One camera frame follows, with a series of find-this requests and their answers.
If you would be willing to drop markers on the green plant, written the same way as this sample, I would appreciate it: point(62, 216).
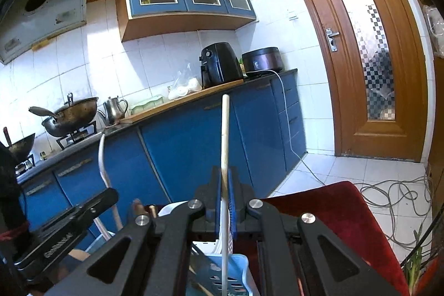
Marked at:
point(414, 268)

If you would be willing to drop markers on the wall cabinet with glass doors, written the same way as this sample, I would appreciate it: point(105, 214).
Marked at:
point(156, 25)

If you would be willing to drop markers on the white wall switch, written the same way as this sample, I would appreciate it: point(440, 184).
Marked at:
point(293, 17)

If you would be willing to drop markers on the gas stove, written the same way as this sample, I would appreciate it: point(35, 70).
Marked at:
point(78, 138)

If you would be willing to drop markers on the red floral blanket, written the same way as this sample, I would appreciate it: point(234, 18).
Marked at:
point(347, 223)

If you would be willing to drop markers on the person's left hand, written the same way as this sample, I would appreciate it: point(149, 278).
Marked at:
point(78, 255)

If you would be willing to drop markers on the small black wok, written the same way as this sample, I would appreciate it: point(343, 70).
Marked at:
point(22, 143)

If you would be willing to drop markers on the wooden door with glass panel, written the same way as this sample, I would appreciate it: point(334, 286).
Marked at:
point(312, 74)

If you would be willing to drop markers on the black air fryer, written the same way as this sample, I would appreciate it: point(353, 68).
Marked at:
point(222, 67)

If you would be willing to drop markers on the white plastic bag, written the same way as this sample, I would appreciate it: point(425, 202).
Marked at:
point(435, 29)

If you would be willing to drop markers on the light blue utensil box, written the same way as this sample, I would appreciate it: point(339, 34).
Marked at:
point(239, 264)

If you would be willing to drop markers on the dark rice cooker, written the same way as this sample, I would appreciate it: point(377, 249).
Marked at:
point(262, 62)

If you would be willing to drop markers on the grey range hood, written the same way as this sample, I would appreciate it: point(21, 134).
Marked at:
point(52, 15)

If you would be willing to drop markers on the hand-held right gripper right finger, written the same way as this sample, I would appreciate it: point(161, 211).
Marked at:
point(233, 212)

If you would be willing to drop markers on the large black wok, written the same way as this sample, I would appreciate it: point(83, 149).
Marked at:
point(74, 114)

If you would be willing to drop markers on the beige plastic spoon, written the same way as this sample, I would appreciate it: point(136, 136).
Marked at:
point(168, 209)

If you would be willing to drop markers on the dark kitchen countertop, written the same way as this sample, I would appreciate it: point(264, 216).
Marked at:
point(52, 159)

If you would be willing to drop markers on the metal kettle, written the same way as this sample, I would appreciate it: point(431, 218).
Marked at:
point(114, 112)

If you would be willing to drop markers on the green plastic container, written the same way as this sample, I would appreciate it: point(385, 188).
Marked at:
point(147, 105)

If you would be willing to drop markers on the clear plastic bag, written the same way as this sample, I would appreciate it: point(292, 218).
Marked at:
point(184, 86)

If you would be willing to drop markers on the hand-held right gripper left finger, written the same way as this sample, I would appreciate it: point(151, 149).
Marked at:
point(212, 209)

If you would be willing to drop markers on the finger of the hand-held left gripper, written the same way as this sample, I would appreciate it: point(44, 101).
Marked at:
point(104, 199)

